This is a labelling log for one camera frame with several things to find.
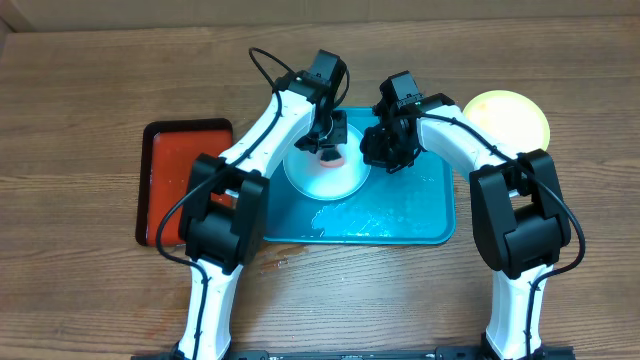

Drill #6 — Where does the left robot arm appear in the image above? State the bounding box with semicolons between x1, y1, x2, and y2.
171;71;346;359

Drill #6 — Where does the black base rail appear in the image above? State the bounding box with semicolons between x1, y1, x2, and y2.
131;346;576;360

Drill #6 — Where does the blue plastic tray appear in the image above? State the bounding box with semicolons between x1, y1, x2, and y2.
266;108;456;245

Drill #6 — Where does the green plate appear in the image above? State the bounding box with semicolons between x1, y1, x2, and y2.
463;90;550;152

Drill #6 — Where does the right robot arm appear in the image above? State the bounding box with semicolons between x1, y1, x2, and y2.
361;92;577;359

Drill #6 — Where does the light blue plate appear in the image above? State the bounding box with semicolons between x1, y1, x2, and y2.
283;125;371;201

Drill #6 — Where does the red and black tray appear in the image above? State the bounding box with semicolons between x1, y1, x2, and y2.
135;118;233;247

